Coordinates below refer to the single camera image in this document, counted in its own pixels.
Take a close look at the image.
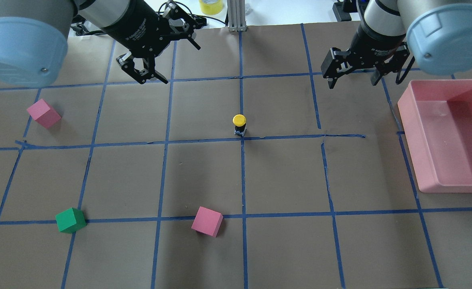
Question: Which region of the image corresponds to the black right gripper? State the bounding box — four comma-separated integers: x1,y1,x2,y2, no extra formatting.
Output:
321,28,410,89

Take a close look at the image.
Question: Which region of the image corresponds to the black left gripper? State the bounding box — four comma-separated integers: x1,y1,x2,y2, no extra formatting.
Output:
101,0,202,84

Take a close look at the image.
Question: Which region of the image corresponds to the yellow push button switch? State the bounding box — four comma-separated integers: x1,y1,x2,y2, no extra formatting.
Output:
232,114,247,137

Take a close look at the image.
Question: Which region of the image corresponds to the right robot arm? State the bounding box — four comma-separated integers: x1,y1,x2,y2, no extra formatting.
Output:
321,0,472,88

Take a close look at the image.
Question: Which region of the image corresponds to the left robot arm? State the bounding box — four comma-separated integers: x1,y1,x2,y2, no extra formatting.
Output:
0,0,207,88

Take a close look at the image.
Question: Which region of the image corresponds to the yellow tape roll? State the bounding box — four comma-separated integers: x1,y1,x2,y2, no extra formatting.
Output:
199,0,224,15

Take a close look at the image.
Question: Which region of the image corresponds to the black power adapter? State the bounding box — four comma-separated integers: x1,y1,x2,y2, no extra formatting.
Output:
332,0,358,22

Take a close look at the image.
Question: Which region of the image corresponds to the pink plastic bin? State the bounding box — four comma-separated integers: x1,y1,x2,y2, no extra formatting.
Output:
398,79,472,193

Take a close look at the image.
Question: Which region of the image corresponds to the pink cube far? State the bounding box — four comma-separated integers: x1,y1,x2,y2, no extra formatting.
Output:
27,99,62,129

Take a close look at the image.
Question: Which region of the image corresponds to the pink cube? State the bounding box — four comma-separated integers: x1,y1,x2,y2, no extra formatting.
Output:
191,206,224,238
27,99,62,129

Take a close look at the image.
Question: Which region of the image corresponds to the pink cube centre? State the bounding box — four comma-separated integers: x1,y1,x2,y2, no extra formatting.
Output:
191,206,224,238

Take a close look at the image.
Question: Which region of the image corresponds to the green cube far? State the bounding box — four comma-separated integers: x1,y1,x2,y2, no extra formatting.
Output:
55,208,87,234

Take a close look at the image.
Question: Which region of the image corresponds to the aluminium frame post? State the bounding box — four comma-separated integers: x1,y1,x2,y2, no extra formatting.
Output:
227,0,247,32

